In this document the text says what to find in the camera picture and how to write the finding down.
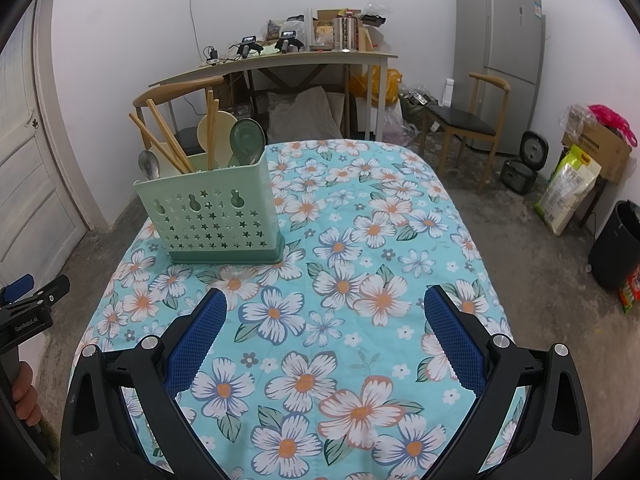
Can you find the clear plastic bag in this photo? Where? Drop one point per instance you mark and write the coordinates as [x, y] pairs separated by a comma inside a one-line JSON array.
[[372, 7], [575, 117]]

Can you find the white plastic bag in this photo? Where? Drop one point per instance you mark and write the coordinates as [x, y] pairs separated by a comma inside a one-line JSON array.
[[294, 27]]

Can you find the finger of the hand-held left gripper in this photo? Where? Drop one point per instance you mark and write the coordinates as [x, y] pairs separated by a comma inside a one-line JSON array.
[[50, 291], [17, 287]]

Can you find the tall clear container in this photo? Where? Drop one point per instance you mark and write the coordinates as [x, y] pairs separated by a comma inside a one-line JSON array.
[[309, 27]]

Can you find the red detergent package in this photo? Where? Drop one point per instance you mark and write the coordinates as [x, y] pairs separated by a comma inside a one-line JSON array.
[[631, 290]]

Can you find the metal spoon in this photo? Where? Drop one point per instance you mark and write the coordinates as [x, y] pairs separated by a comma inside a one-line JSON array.
[[148, 165]]

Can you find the black device with screen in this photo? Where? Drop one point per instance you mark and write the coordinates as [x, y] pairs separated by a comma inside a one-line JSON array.
[[247, 45], [288, 41]]

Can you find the dark stand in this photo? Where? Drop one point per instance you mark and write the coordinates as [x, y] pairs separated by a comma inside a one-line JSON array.
[[600, 192]]

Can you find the black rice cooker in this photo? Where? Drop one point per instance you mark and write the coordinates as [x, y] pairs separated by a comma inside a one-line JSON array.
[[517, 175]]

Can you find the pink plastic bag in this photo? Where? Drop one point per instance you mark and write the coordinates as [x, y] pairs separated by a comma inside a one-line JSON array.
[[610, 120]]

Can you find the wooden chair black seat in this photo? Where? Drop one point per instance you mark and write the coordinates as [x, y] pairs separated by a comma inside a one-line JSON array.
[[180, 85], [460, 120]]

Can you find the yellow plastic bag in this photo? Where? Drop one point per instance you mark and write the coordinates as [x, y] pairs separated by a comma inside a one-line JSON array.
[[392, 85]]

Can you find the brown snack bag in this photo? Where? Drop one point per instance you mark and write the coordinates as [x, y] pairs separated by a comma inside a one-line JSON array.
[[273, 30]]

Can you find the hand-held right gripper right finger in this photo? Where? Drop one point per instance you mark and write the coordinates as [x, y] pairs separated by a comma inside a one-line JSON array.
[[455, 340]]

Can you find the black trash bin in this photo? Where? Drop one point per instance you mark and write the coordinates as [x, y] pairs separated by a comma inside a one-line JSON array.
[[617, 250]]

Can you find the small cardboard box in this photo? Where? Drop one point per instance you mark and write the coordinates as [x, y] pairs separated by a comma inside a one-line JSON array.
[[325, 17]]

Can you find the white panelled door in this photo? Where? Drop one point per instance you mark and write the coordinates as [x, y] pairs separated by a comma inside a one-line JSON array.
[[35, 170]]

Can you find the black charger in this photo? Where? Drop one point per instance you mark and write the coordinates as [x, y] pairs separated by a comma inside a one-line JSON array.
[[213, 55]]

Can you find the large cardboard box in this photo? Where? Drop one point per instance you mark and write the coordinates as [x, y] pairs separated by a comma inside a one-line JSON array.
[[600, 147]]

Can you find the grey sack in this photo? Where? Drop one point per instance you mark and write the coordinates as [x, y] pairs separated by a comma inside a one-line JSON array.
[[305, 115]]

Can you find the small black object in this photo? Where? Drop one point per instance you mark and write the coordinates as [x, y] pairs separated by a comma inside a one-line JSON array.
[[373, 21]]

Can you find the wooden table white legs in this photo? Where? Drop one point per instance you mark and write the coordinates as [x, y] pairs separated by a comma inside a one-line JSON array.
[[320, 57]]

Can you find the white bottle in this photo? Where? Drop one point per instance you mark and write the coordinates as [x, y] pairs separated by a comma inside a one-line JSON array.
[[449, 92]]

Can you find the bundle of wooden chopsticks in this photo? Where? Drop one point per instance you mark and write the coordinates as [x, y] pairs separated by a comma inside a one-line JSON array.
[[212, 125]]

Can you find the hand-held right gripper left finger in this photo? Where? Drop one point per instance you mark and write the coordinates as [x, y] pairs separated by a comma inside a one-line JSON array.
[[195, 345]]

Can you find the silver fridge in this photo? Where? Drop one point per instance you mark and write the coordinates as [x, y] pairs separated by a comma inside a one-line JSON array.
[[500, 40]]

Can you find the green perforated utensil holder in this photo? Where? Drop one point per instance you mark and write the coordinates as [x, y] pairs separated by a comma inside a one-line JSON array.
[[210, 210]]

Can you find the beige rice paddle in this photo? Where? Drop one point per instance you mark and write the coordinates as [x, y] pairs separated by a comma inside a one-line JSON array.
[[227, 132]]

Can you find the patterned metal canister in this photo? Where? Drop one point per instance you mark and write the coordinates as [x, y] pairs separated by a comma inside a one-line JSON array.
[[345, 35]]

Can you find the blue floral quilt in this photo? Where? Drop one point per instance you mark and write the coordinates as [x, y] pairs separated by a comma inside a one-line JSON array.
[[350, 270]]

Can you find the person's left hand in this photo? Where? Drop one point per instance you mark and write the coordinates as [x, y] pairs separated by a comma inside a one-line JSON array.
[[27, 400]]

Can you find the yellow white rice sack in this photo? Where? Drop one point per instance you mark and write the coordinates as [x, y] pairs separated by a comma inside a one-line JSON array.
[[567, 190]]

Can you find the dark green bag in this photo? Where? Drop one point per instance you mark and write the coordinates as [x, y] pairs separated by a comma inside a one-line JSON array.
[[412, 115]]

